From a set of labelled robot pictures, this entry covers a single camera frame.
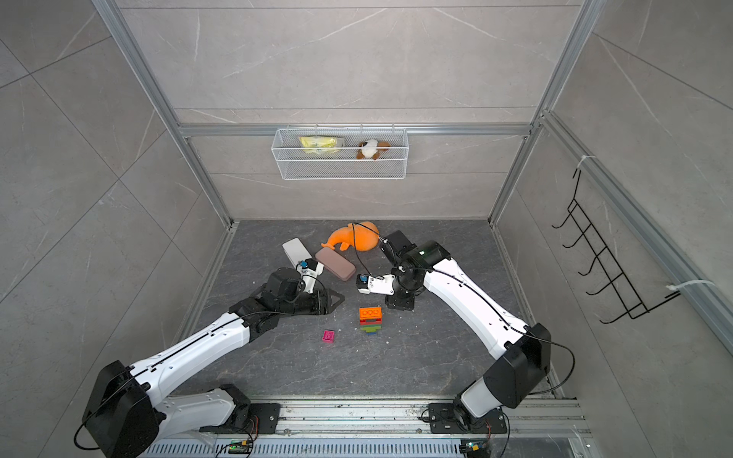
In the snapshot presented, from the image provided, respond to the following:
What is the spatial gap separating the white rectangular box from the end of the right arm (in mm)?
467

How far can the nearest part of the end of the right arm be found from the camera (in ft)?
1.72

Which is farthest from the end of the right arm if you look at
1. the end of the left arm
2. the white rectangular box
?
the white rectangular box

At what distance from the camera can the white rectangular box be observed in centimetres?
103

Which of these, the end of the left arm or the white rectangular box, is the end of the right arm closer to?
the end of the left arm
